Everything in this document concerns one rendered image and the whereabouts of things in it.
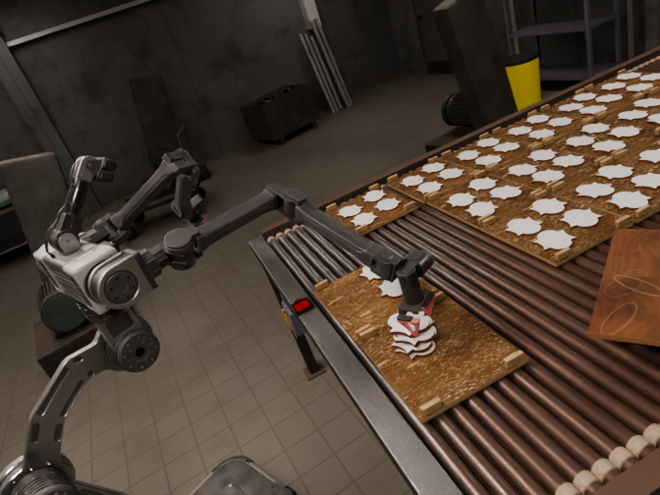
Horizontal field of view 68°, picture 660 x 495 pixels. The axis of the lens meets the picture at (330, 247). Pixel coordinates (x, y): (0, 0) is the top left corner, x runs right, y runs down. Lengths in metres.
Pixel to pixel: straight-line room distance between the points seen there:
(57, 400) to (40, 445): 0.14
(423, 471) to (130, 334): 1.00
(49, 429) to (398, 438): 1.11
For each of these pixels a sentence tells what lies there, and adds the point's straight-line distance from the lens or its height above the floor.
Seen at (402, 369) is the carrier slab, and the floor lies 0.94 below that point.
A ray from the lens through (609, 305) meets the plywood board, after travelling 1.47.
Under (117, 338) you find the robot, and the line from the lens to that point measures 1.76.
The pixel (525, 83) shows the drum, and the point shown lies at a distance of 6.05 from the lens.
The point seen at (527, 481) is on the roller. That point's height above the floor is 0.92.
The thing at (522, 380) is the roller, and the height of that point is 0.92.
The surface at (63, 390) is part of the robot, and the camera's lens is 1.84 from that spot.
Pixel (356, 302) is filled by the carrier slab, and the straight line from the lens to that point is 1.84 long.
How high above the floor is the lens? 1.96
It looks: 27 degrees down
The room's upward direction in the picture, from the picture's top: 20 degrees counter-clockwise
